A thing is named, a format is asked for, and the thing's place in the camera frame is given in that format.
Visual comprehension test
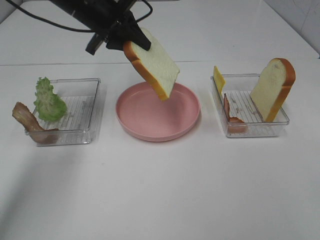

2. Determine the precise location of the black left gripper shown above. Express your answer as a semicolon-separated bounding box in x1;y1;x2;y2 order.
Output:
85;0;151;55

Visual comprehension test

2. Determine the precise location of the bread slice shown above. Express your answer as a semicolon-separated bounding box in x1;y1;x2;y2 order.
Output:
250;58;296;122
123;27;180;101

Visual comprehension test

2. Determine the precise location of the green lettuce leaf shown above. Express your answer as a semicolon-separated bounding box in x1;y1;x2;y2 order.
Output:
33;77;67;122

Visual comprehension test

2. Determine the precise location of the yellow cheese slice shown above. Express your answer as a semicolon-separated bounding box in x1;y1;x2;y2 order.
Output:
213;65;226;96

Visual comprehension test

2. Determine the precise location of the bacon strip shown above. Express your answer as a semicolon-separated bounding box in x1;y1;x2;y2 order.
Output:
223;94;248;134
12;101;59;145

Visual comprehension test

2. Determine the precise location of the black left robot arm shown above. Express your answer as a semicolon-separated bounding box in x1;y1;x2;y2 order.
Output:
52;0;151;55

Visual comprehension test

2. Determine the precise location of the clear left plastic tray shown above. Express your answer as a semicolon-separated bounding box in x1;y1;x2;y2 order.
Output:
24;78;105;146

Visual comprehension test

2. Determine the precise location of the clear plastic tray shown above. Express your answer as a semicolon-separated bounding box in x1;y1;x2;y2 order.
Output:
24;78;105;146
210;73;290;138

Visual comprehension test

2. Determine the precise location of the pink round plate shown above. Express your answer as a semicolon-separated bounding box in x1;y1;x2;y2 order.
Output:
115;82;201;142

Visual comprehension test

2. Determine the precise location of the clear right plastic tray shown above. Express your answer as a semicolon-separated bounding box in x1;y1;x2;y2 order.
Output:
210;73;290;138

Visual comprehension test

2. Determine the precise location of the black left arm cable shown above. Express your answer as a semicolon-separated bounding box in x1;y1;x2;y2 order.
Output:
6;0;154;33

